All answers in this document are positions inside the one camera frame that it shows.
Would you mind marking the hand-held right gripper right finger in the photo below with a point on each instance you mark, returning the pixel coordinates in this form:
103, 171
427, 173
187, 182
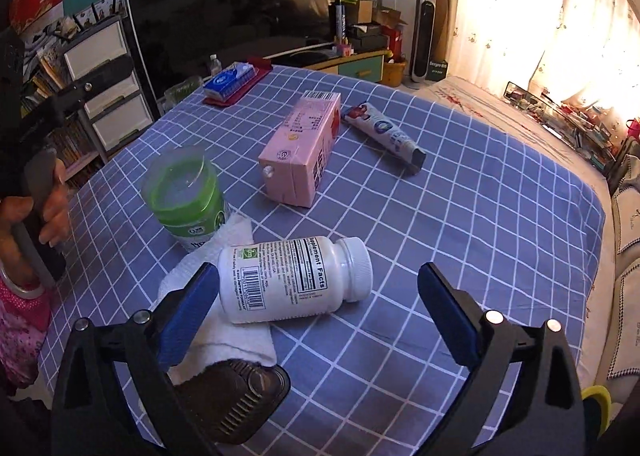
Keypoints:
450, 316

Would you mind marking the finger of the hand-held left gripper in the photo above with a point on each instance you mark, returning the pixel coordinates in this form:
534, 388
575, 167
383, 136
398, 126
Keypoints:
95, 83

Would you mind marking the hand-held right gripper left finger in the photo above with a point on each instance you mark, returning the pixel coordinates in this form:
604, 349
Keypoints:
187, 316

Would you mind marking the white paper towel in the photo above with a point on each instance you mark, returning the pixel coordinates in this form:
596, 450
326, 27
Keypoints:
230, 341

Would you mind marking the dark ribbed plastic piece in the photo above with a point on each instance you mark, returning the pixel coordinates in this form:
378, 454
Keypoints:
235, 401

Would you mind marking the white pill bottle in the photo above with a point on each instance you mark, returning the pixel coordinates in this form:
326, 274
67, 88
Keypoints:
290, 281

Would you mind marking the green plastic jar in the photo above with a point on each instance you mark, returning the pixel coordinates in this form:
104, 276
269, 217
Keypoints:
185, 206

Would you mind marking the black bin with yellow rim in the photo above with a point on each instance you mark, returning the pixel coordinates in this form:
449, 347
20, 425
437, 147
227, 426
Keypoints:
597, 396

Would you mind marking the toothpaste tube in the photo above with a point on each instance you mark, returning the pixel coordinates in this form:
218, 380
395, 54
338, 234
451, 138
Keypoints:
385, 130

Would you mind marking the pink drink carton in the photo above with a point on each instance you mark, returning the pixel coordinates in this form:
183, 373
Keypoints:
300, 145

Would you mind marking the person's left forearm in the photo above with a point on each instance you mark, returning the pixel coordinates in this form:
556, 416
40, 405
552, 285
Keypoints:
22, 331

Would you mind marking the person's left hand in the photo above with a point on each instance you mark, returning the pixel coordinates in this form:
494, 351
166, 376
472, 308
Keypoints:
55, 216

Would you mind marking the white plastic drawer unit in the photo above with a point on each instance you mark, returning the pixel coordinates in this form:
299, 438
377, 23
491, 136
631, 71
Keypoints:
107, 85

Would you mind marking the row of framed photos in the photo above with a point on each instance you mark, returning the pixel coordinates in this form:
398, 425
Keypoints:
100, 10

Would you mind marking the glass bowl with green plants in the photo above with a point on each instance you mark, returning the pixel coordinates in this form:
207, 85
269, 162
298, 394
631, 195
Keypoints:
182, 90

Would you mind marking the clear water bottle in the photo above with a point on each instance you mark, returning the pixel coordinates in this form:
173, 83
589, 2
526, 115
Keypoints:
215, 66

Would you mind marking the blue checked tablecloth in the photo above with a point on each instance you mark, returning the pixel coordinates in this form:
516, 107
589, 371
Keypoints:
450, 186

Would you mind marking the blue tissue pack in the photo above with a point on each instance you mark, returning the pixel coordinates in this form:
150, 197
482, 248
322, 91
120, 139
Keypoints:
227, 80

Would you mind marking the large curved television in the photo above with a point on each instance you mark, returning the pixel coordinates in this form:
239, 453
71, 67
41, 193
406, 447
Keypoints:
225, 10

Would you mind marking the dark red tray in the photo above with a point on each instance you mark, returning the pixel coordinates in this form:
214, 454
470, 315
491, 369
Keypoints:
260, 73

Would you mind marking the beige sofa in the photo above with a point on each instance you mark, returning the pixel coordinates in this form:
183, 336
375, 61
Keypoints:
625, 246

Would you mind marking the floral bed sheet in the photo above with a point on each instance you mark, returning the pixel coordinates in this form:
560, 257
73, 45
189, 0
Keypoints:
480, 105

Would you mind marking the cluttered glass coffee table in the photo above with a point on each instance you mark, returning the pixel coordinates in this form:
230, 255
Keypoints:
565, 120

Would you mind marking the dark green box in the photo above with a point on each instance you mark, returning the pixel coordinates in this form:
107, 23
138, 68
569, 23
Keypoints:
438, 69

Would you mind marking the yellow bucket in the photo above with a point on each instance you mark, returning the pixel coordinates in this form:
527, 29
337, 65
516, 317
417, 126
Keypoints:
394, 74

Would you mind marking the black shuttlecock tube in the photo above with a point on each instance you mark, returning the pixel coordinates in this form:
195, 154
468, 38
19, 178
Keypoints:
341, 20

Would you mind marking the teal and yellow television cabinet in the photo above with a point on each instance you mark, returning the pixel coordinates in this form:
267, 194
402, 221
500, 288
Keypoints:
360, 68

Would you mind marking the black tower fan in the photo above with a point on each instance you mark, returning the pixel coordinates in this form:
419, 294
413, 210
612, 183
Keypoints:
422, 35

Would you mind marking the cardboard boxes on cabinet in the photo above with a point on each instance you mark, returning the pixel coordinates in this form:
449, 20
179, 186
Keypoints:
372, 20

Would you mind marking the cream sheer curtain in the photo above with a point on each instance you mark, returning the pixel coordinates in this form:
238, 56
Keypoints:
525, 10

